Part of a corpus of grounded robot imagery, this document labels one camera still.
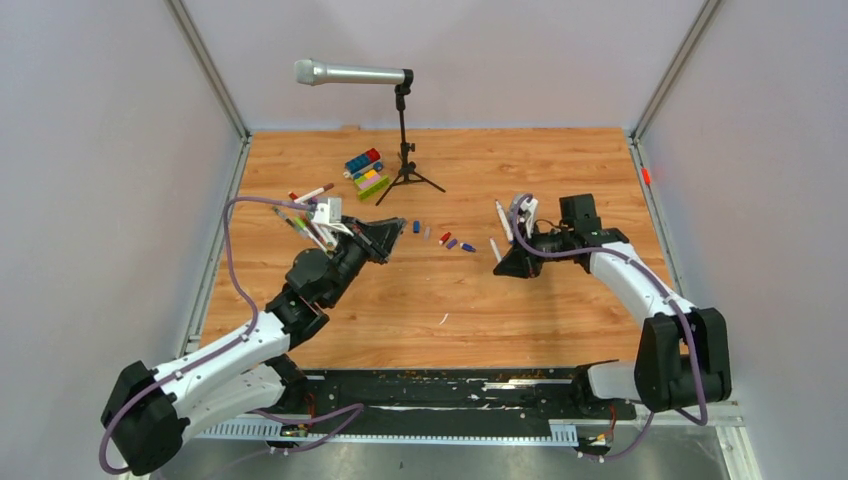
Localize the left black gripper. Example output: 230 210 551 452
325 216 406 308

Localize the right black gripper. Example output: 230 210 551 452
494 220 573 279

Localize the white marker blue end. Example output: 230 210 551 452
495 200 514 244

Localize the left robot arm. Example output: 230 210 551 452
101 216 407 476

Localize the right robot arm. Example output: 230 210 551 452
493 193 732 424

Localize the green yellow pink block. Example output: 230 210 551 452
354 170 390 201

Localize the black tripod microphone stand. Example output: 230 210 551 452
375 69 446 206

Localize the blue red toy train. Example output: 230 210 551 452
343 148 384 179

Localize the silver microphone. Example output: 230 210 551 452
293 59 414 86

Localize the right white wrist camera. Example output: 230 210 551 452
511 193 539 240

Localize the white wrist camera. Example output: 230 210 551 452
312 197 353 236
511 193 539 240

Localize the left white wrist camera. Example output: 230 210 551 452
312 197 353 236

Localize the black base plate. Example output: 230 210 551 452
268 367 637 439

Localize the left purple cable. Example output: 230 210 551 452
97 195 366 475

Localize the purple cable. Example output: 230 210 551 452
508 193 710 462
97 195 366 475

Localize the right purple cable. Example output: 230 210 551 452
508 193 710 462

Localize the aluminium frame rail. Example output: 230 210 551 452
119 374 763 480

